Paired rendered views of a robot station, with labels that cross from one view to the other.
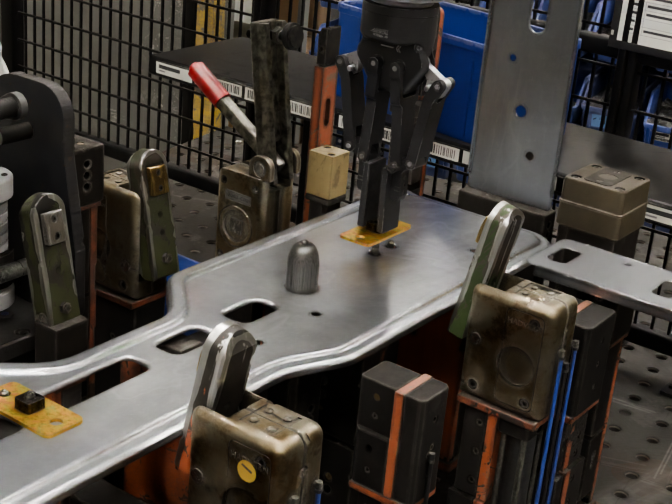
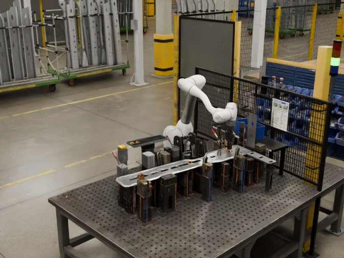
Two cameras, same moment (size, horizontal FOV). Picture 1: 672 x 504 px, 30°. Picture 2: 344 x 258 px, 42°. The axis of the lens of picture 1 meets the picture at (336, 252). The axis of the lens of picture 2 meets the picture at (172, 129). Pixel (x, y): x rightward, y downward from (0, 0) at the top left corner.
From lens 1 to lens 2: 3.04 m
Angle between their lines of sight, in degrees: 19
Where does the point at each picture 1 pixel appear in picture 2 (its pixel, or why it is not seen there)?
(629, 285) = (256, 156)
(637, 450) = not seen: hidden behind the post
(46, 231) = (192, 147)
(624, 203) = (260, 147)
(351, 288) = (224, 155)
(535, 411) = (240, 168)
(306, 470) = (211, 168)
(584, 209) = (256, 148)
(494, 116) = (248, 136)
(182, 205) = not seen: hidden behind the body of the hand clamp
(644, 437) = not seen: hidden behind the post
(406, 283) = (230, 155)
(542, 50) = (253, 128)
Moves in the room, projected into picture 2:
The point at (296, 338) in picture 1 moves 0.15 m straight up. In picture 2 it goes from (216, 159) to (216, 144)
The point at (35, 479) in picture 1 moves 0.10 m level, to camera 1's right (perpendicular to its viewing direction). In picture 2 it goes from (189, 167) to (200, 169)
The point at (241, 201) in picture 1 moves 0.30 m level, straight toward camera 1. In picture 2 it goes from (215, 145) to (209, 156)
